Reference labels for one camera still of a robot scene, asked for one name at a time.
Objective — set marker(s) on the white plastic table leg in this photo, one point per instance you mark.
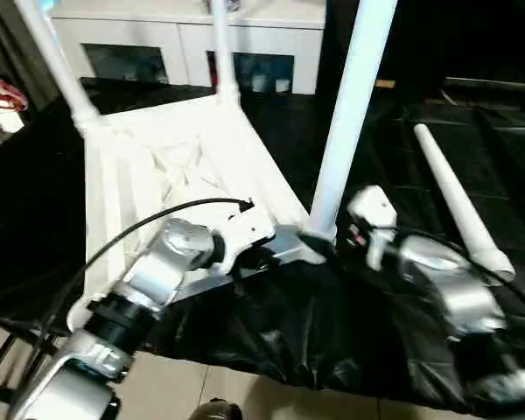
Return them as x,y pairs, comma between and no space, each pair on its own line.
224,48
354,96
57,61
455,192

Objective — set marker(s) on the white plastic table top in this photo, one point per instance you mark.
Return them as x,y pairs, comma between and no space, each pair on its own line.
149,166

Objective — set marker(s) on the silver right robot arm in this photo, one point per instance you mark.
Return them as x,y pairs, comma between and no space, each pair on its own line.
455,289

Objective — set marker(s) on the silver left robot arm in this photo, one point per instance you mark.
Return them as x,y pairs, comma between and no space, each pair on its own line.
166,258

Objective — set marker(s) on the black plastic mat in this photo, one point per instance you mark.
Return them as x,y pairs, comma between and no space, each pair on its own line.
332,332

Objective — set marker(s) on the small yellow label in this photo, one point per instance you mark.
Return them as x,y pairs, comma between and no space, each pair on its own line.
385,85

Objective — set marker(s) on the white cabinet with glass doors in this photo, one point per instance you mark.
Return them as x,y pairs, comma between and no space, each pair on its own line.
157,31

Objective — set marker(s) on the grey curtain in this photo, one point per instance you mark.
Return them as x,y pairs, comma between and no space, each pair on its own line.
17,44

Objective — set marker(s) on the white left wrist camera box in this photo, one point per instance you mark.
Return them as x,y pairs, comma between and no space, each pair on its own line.
245,229

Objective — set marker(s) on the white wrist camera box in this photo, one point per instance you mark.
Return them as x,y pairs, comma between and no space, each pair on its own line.
245,229
372,210

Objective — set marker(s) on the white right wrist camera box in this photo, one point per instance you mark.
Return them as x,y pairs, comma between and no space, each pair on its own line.
372,210

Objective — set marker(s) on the black horizontal rail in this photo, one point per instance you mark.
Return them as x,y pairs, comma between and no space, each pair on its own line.
499,87

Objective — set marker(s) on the black metal table frame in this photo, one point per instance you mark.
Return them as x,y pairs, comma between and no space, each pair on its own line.
13,354

